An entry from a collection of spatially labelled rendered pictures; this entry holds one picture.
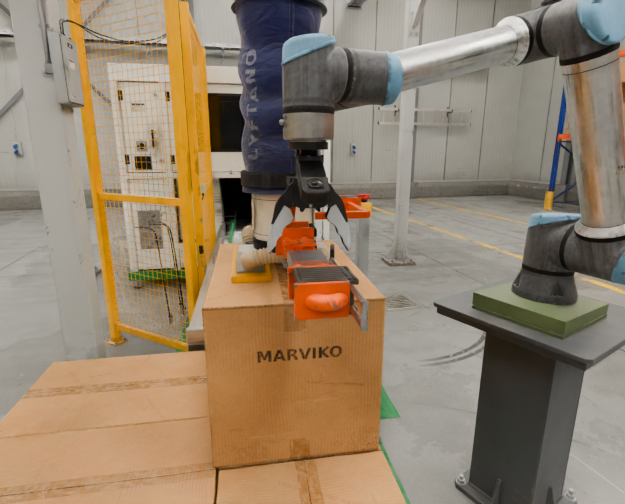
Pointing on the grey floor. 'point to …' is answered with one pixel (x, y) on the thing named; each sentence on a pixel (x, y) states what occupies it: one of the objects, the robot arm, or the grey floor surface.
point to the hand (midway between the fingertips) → (309, 253)
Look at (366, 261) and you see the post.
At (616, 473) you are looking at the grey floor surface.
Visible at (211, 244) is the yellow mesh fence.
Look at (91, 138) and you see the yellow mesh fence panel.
